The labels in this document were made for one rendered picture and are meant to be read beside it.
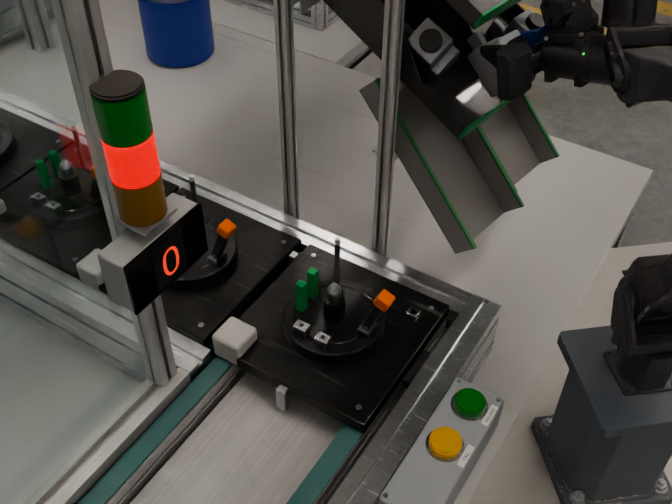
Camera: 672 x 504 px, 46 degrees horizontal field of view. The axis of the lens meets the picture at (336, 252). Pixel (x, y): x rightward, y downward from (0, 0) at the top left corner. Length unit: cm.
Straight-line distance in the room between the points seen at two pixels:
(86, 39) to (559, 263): 91
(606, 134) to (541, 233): 188
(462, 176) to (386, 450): 45
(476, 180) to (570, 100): 223
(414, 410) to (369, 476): 11
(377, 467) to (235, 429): 20
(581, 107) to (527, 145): 206
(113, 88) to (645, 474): 77
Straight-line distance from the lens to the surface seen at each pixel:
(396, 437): 103
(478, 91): 115
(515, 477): 113
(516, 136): 137
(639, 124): 341
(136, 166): 79
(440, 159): 122
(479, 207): 125
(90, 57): 76
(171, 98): 178
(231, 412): 110
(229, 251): 119
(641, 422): 97
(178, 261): 90
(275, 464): 105
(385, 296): 101
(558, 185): 157
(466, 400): 105
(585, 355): 101
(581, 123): 334
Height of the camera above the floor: 181
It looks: 44 degrees down
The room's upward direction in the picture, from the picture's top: 1 degrees clockwise
